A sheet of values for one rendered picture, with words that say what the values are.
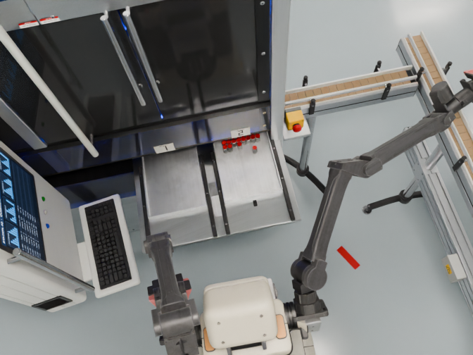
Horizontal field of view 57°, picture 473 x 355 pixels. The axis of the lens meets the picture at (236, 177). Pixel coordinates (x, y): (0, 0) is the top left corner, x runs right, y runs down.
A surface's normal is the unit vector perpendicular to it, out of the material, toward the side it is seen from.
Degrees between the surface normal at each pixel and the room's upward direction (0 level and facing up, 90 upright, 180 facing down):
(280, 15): 90
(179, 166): 0
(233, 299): 42
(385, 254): 0
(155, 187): 0
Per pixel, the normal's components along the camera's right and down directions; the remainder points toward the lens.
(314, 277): 0.40, 0.13
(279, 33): 0.19, 0.89
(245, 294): -0.16, -0.91
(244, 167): -0.07, -0.41
